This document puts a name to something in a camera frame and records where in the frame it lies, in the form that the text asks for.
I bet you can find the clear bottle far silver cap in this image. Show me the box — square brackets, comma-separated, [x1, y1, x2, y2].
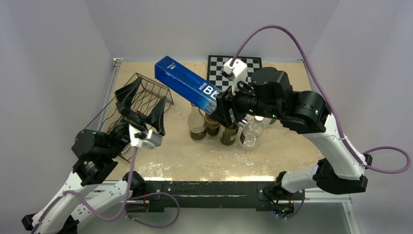
[262, 117, 276, 128]

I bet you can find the clear bottle near silver cap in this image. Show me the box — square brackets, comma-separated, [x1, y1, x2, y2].
[240, 119, 263, 151]

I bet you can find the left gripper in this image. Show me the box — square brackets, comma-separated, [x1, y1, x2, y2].
[105, 76, 165, 157]

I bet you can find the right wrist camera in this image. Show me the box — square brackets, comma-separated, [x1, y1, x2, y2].
[221, 58, 247, 95]

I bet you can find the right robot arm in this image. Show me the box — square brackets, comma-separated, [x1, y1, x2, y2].
[211, 65, 372, 198]

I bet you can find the green bottle grey neck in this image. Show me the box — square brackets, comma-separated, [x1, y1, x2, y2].
[205, 114, 221, 136]

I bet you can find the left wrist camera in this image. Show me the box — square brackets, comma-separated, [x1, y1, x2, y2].
[129, 124, 163, 150]

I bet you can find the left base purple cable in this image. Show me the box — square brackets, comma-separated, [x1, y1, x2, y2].
[124, 192, 181, 228]

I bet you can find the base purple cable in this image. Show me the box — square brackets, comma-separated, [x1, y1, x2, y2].
[274, 190, 306, 221]
[124, 192, 181, 228]

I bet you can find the black wire wine rack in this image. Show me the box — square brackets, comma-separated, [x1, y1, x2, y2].
[72, 73, 173, 160]

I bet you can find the clear empty wine bottle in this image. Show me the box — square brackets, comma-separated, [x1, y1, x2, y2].
[187, 103, 207, 140]

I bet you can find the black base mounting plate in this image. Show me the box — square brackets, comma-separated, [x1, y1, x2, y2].
[127, 181, 303, 212]

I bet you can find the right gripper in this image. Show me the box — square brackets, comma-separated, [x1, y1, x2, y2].
[210, 74, 282, 127]

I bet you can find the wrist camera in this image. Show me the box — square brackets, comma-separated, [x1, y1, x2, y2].
[129, 124, 163, 150]
[221, 58, 247, 95]

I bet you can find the blue square bottle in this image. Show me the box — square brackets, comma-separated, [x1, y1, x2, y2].
[154, 56, 222, 115]

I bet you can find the clear bottle silver cap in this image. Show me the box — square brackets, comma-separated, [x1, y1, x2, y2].
[240, 119, 263, 151]
[262, 117, 276, 128]

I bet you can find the black white chessboard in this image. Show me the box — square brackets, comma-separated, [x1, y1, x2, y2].
[207, 55, 262, 91]

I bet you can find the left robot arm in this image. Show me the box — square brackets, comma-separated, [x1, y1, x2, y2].
[21, 78, 167, 234]

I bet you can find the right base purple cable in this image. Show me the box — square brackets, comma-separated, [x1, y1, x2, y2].
[274, 190, 306, 221]

